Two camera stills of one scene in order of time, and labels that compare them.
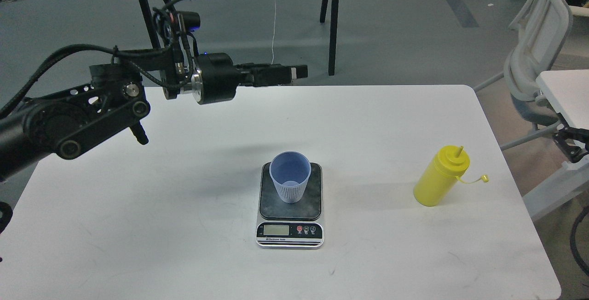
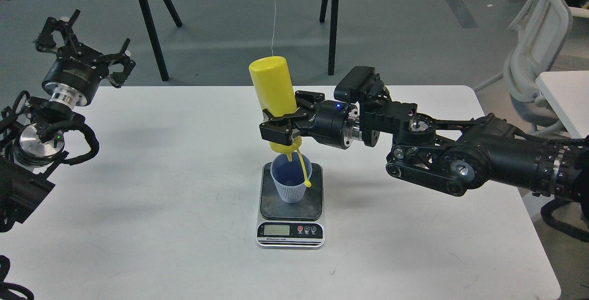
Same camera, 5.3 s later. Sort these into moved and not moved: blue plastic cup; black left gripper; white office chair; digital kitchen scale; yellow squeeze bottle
Moved: yellow squeeze bottle; black left gripper
Not moved: digital kitchen scale; blue plastic cup; white office chair
